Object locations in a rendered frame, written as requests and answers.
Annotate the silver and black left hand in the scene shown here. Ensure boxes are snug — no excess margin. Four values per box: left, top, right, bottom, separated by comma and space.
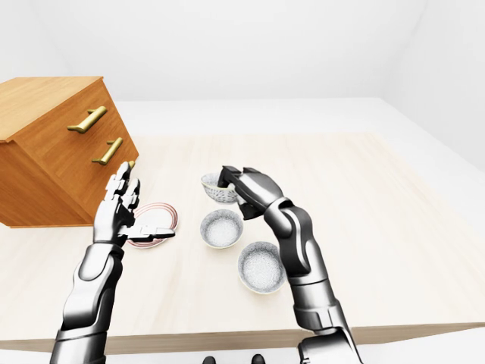
92, 162, 177, 246

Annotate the silver and black right hand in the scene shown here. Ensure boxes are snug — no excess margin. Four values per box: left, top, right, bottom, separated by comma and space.
217, 165, 286, 221

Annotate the black and white patterned bowl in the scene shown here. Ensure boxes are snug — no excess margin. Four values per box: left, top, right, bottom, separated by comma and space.
199, 209, 245, 250
199, 171, 240, 207
236, 240, 287, 297

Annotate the wooden cabinet drawer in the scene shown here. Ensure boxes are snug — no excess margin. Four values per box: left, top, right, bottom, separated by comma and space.
33, 102, 128, 198
61, 129, 140, 225
3, 77, 116, 171

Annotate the white plate with red rings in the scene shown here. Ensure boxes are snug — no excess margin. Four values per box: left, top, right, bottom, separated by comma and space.
126, 202, 180, 250

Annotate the wooden cabinet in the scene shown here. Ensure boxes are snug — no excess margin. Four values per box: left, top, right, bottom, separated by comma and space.
0, 76, 140, 229

